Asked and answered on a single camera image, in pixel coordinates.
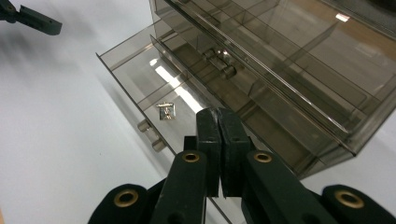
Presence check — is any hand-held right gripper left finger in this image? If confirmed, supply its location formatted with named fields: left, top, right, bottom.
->
left=183, top=107, right=223, bottom=198

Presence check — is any smoked acrylic drawer box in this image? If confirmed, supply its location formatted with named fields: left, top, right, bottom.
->
left=148, top=0, right=396, bottom=181

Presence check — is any small metal screw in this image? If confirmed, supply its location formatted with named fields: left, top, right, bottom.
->
left=155, top=101, right=177, bottom=121

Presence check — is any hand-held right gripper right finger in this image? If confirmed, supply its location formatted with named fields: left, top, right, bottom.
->
left=217, top=106, right=252, bottom=199

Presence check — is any white table board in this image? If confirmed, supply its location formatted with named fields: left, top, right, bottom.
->
left=0, top=0, right=396, bottom=224

